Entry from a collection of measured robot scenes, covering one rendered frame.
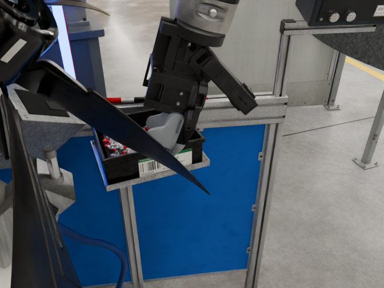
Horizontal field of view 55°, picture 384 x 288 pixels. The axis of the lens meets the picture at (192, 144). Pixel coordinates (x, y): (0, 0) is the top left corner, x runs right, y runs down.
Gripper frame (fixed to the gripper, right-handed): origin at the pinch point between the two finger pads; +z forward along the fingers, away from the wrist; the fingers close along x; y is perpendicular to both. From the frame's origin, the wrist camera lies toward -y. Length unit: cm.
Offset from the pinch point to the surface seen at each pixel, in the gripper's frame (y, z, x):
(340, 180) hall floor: -123, 62, -98
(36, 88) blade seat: 20.7, -8.1, 3.6
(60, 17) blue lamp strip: 23.8, -5.7, -36.4
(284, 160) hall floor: -99, 69, -120
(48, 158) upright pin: 18.5, 3.7, 2.0
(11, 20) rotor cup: 21.8, -19.0, 12.8
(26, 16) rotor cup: 21.4, -18.5, 9.3
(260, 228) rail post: -49, 49, -38
